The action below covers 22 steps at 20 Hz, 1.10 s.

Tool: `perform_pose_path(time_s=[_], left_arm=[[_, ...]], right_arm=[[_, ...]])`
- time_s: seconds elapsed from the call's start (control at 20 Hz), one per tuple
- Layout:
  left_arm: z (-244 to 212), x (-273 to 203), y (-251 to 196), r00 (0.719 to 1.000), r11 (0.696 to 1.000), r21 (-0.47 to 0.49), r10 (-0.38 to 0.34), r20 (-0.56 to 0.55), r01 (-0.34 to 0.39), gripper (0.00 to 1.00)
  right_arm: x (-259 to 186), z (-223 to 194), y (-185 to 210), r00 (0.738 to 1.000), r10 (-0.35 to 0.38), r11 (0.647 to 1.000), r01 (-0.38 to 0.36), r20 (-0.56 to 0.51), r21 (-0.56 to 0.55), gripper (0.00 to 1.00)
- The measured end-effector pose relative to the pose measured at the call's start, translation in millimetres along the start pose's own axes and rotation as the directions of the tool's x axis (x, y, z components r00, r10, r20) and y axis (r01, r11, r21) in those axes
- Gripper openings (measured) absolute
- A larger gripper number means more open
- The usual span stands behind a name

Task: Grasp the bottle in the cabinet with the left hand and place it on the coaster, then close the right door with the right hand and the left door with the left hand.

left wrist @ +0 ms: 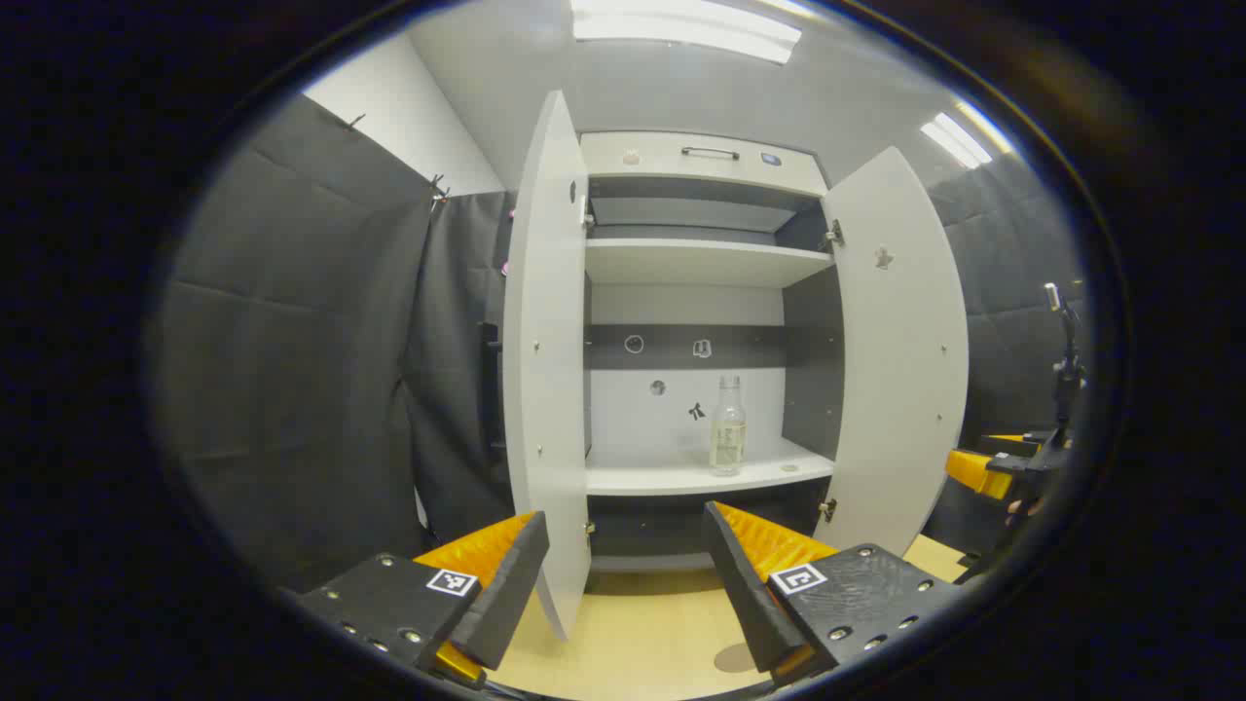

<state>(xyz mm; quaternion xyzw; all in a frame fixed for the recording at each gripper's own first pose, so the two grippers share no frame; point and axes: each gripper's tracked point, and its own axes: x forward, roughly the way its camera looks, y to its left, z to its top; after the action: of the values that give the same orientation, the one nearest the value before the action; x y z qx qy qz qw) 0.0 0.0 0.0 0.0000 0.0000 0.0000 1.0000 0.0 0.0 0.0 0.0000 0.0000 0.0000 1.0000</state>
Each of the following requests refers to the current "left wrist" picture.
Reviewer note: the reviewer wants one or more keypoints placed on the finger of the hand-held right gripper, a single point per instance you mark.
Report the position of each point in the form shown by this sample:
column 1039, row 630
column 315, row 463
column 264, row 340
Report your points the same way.
column 1007, row 438
column 973, row 472

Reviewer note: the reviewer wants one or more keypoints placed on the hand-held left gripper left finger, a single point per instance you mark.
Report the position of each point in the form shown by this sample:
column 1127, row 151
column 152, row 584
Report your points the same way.
column 506, row 594

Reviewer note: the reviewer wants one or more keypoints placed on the long ceiling light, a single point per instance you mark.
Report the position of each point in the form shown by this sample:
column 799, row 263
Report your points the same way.
column 959, row 138
column 681, row 29

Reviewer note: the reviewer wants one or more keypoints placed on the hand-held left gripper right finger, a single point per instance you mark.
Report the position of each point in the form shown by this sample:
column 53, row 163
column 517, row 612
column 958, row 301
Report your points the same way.
column 745, row 594

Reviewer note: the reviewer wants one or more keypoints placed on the white cabinet door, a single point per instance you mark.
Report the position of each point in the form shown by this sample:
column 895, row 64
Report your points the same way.
column 545, row 389
column 900, row 389

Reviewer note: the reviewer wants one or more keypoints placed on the black backdrop cloth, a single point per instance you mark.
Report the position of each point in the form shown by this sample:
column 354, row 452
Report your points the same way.
column 292, row 341

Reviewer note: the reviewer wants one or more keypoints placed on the clear glass bottle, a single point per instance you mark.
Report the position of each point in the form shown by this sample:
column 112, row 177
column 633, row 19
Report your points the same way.
column 728, row 438

